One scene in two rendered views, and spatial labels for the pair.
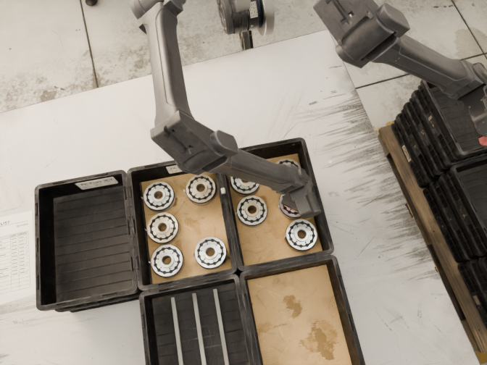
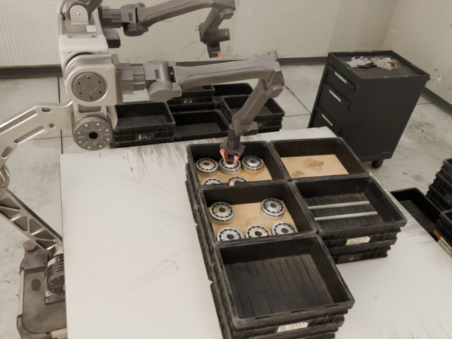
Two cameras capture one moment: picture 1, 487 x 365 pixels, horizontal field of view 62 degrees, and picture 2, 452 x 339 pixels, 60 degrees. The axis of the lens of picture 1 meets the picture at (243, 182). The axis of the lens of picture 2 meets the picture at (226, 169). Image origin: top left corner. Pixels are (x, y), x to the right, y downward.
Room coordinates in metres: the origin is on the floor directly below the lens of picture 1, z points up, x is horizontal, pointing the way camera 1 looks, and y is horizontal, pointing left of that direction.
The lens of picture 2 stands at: (0.67, 1.27, 1.98)
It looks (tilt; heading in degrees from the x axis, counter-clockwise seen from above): 38 degrees down; 259
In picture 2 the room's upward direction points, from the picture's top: 8 degrees clockwise
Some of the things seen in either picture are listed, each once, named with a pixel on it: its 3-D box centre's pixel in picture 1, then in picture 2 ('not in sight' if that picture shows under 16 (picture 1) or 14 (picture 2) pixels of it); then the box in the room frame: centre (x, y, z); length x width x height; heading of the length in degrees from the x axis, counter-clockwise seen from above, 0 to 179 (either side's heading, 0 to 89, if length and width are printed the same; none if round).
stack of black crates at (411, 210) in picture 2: not in sight; (411, 222); (-0.90, -0.36, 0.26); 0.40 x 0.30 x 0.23; 103
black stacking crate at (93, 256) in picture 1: (90, 240); (278, 284); (0.29, 0.50, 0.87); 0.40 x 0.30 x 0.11; 8
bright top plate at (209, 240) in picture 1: (210, 252); (273, 206); (0.23, 0.12, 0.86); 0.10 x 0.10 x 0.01
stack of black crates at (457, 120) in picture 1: (448, 129); (141, 142); (0.85, -1.01, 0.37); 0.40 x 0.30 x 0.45; 13
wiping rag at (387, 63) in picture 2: not in sight; (386, 62); (-0.97, -1.45, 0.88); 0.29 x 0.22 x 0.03; 13
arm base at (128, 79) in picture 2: not in sight; (128, 78); (0.79, 0.20, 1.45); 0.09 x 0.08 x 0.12; 103
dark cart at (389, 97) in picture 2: not in sight; (358, 115); (-0.86, -1.37, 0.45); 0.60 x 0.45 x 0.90; 13
